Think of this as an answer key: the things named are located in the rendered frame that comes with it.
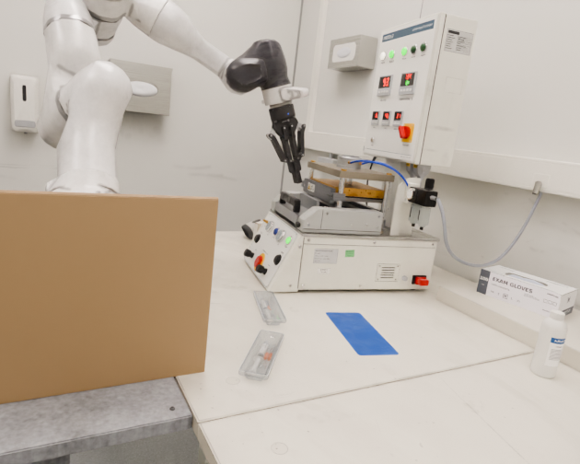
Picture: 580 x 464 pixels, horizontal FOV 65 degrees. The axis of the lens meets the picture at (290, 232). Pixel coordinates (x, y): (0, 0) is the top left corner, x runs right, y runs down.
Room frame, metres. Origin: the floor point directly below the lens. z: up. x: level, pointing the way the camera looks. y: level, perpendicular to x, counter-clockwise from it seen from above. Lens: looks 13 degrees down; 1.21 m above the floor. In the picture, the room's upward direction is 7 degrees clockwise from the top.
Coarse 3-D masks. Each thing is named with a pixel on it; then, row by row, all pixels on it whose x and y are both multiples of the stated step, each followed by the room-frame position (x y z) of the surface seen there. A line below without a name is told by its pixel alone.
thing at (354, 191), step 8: (328, 184) 1.39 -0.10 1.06; (336, 184) 1.41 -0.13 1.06; (344, 184) 1.44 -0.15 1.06; (352, 184) 1.47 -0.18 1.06; (360, 184) 1.50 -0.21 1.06; (344, 192) 1.35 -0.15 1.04; (352, 192) 1.36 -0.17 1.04; (360, 192) 1.37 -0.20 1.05; (368, 192) 1.38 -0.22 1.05; (376, 192) 1.39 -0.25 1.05; (352, 200) 1.36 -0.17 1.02; (360, 200) 1.37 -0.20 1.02; (368, 200) 1.38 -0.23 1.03; (376, 200) 1.39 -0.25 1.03
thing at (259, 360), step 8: (264, 336) 0.90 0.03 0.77; (272, 336) 0.90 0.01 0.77; (280, 336) 0.91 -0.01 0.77; (256, 344) 0.86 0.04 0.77; (264, 344) 0.86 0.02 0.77; (272, 344) 0.87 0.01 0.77; (256, 352) 0.83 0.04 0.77; (264, 352) 0.83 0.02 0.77; (272, 352) 0.83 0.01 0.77; (248, 360) 0.79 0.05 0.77; (256, 360) 0.79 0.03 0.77; (264, 360) 0.80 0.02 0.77; (272, 360) 0.80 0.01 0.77; (240, 368) 0.76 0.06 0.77; (248, 368) 0.76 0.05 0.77; (256, 368) 0.76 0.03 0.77; (264, 368) 0.77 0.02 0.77
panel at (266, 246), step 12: (276, 216) 1.47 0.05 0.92; (264, 228) 1.50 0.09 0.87; (288, 228) 1.34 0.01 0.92; (264, 240) 1.44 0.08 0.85; (264, 252) 1.39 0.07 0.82; (276, 252) 1.31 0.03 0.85; (252, 264) 1.41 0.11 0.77; (264, 264) 1.34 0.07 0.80; (276, 264) 1.26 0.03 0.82; (264, 276) 1.29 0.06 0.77
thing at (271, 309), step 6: (258, 294) 1.14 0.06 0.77; (264, 294) 1.15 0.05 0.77; (270, 294) 1.16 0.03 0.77; (258, 300) 1.10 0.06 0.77; (264, 300) 1.10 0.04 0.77; (270, 300) 1.11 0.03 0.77; (276, 300) 1.11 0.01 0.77; (264, 306) 1.07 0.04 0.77; (270, 306) 1.07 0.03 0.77; (276, 306) 1.08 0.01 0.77; (264, 312) 1.03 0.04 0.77; (270, 312) 1.03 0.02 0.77; (276, 312) 1.04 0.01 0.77; (282, 312) 1.04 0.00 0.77; (264, 318) 0.99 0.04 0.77; (270, 318) 1.00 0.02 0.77; (276, 318) 1.00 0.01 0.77; (282, 318) 1.01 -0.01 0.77
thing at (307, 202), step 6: (300, 192) 1.49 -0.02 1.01; (300, 198) 1.49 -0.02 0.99; (306, 198) 1.44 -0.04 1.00; (312, 198) 1.39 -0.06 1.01; (276, 204) 1.49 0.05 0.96; (282, 204) 1.44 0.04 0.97; (288, 204) 1.46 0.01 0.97; (306, 204) 1.43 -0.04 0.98; (312, 204) 1.38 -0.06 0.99; (318, 204) 1.36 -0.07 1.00; (276, 210) 1.49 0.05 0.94; (282, 210) 1.43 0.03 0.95; (288, 210) 1.37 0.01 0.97; (300, 210) 1.38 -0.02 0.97; (306, 210) 1.39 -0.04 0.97; (288, 216) 1.37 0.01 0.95; (294, 216) 1.32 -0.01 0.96; (294, 222) 1.32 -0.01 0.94; (384, 222) 1.40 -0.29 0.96
